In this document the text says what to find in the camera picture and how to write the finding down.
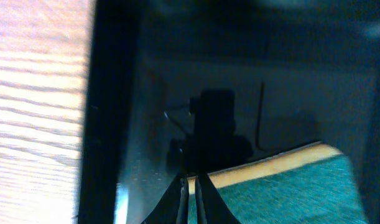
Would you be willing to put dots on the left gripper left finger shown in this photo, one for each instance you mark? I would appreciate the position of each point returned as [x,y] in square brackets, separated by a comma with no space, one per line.
[172,208]

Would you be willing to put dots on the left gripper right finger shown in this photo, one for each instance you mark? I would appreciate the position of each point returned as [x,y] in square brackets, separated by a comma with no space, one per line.
[211,209]

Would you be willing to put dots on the green yellow sponge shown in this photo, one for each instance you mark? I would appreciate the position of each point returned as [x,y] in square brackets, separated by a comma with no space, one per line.
[310,185]

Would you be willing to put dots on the black rectangular tray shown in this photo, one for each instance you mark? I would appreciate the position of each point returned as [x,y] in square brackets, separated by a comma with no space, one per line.
[257,77]

